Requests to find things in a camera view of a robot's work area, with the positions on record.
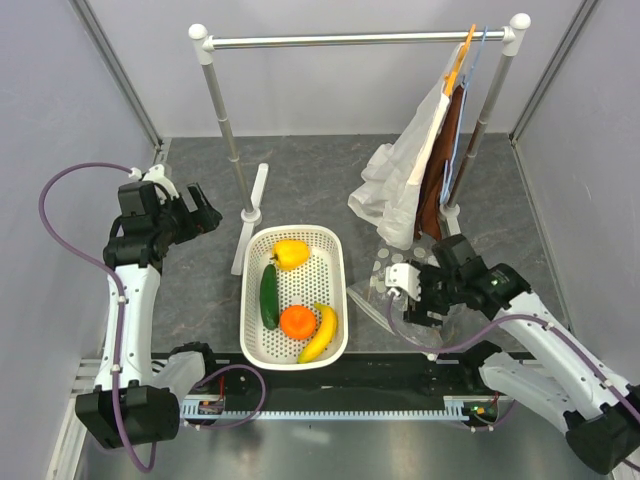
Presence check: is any orange clothes hanger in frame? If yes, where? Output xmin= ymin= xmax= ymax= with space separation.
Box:
xmin=443 ymin=24 xmax=476 ymax=97

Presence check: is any orange fruit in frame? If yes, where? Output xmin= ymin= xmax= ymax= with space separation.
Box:
xmin=280 ymin=305 xmax=317 ymax=340

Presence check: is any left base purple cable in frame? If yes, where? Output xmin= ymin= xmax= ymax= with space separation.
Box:
xmin=180 ymin=363 xmax=268 ymax=432

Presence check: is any white slotted cable duct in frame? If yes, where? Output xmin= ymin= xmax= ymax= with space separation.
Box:
xmin=181 ymin=397 xmax=498 ymax=423

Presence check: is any green cucumber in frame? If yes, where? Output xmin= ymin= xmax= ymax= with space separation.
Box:
xmin=259 ymin=264 xmax=280 ymax=330

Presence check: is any yellow bell pepper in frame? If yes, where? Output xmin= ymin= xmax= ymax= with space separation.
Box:
xmin=271 ymin=239 xmax=311 ymax=271

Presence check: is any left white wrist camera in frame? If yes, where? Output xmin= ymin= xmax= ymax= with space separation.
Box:
xmin=128 ymin=163 xmax=179 ymax=199

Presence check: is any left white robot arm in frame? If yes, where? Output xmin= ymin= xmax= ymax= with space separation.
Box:
xmin=75 ymin=180 xmax=222 ymax=449

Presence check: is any yellow banana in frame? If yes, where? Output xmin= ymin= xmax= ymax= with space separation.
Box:
xmin=298 ymin=303 xmax=338 ymax=364

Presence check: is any blue clothes hanger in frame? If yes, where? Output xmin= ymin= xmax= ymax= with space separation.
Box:
xmin=439 ymin=27 xmax=488 ymax=205

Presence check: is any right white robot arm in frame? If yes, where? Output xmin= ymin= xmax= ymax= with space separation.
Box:
xmin=385 ymin=234 xmax=639 ymax=475

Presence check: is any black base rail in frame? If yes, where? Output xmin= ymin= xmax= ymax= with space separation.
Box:
xmin=149 ymin=351 xmax=531 ymax=405

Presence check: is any clear zip top bag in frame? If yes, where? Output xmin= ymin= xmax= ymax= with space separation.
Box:
xmin=347 ymin=237 xmax=475 ymax=348

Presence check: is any white hanging garment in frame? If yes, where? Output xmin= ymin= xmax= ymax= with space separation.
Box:
xmin=348 ymin=45 xmax=460 ymax=250

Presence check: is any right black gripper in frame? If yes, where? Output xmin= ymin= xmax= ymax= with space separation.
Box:
xmin=402 ymin=261 xmax=463 ymax=331

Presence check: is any white perforated plastic basket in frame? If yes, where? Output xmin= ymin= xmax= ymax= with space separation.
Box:
xmin=240 ymin=225 xmax=349 ymax=371

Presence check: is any brown hanging cloth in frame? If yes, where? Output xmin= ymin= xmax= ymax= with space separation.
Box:
xmin=414 ymin=85 xmax=464 ymax=241

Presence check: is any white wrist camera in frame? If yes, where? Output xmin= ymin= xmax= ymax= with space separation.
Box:
xmin=384 ymin=263 xmax=421 ymax=301
xmin=128 ymin=163 xmax=179 ymax=199

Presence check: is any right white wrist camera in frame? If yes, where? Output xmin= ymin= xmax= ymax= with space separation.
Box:
xmin=384 ymin=263 xmax=421 ymax=301

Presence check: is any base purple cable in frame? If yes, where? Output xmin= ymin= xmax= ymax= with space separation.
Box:
xmin=180 ymin=363 xmax=268 ymax=432
xmin=449 ymin=397 xmax=517 ymax=434

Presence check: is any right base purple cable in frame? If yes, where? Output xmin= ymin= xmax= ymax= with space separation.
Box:
xmin=449 ymin=397 xmax=517 ymax=434

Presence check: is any white metal clothes rack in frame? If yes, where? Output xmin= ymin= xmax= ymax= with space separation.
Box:
xmin=188 ymin=13 xmax=531 ymax=276

